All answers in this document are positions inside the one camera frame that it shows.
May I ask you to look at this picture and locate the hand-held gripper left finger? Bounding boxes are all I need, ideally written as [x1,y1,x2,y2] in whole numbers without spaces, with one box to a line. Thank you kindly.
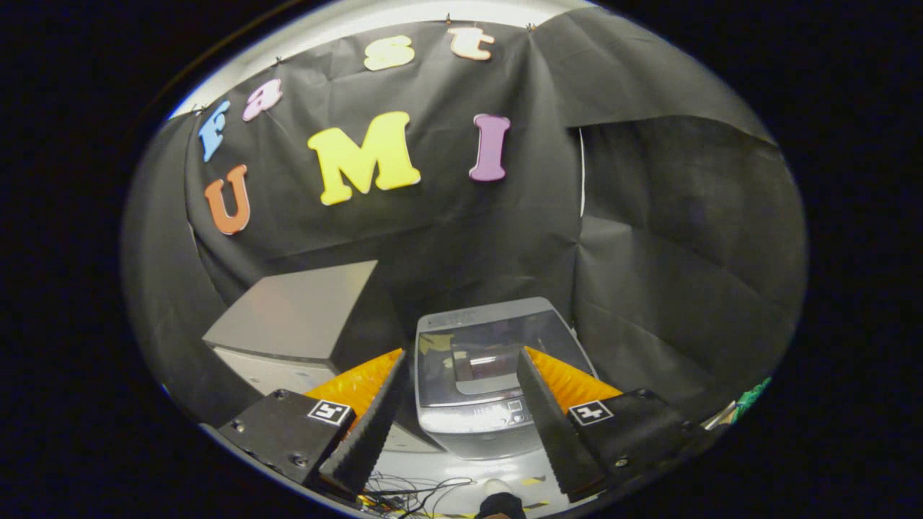
[216,349,408,500]

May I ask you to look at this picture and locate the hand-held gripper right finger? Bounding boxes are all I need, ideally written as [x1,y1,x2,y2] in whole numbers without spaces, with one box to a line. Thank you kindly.
[516,346,704,503]

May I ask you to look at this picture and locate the grey washing machine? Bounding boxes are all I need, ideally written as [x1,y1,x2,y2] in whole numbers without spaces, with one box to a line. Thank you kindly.
[415,297,599,461]

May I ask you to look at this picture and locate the dark washing machine lid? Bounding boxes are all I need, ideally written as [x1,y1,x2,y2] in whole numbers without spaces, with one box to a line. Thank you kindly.
[417,297,598,408]

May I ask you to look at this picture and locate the grey cabinet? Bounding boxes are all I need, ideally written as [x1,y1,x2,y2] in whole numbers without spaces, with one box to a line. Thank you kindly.
[202,259,444,455]

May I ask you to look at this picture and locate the green object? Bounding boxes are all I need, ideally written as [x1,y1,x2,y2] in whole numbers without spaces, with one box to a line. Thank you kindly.
[732,377,772,425]

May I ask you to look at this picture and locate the black floor cables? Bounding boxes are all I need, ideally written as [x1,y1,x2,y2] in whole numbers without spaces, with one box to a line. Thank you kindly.
[357,472,477,518]

